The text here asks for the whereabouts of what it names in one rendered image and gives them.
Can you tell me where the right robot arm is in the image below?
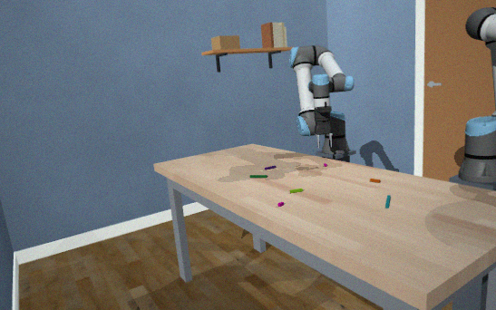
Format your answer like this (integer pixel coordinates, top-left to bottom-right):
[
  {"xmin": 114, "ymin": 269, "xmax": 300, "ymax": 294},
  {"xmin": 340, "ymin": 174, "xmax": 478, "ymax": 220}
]
[{"xmin": 289, "ymin": 45, "xmax": 354, "ymax": 154}]

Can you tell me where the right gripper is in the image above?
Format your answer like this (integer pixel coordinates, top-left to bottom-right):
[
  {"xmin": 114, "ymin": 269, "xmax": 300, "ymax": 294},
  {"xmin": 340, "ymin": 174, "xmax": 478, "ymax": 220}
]
[{"xmin": 314, "ymin": 98, "xmax": 333, "ymax": 149}]

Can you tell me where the turquoise rod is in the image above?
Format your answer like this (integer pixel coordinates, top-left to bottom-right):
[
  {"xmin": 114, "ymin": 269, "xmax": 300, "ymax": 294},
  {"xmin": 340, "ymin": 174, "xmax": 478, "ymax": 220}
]
[{"xmin": 385, "ymin": 195, "xmax": 391, "ymax": 208}]

